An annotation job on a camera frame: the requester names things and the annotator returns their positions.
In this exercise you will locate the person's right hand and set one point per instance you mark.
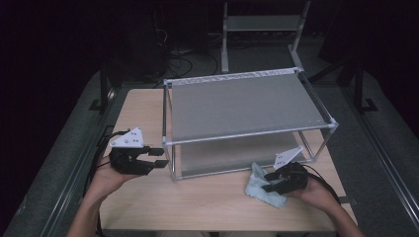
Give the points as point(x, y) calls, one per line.
point(318, 196)

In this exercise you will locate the white metal stand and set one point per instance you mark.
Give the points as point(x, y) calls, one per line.
point(263, 23)

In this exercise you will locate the two-tier grey mesh rack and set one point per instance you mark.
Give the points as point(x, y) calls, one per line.
point(243, 105)

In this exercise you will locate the metal frame rail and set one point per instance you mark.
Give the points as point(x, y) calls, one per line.
point(80, 164)
point(388, 164)

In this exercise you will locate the black upright stand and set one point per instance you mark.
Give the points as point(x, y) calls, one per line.
point(359, 89)
point(104, 89)

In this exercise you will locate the person's left hand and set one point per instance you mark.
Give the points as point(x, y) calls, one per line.
point(105, 181)

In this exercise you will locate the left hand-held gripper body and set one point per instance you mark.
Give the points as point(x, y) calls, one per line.
point(128, 140)

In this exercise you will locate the light blue cleaning cloth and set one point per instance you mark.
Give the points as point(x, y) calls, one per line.
point(258, 191)

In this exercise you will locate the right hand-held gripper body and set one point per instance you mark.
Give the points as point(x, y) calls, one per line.
point(296, 179)

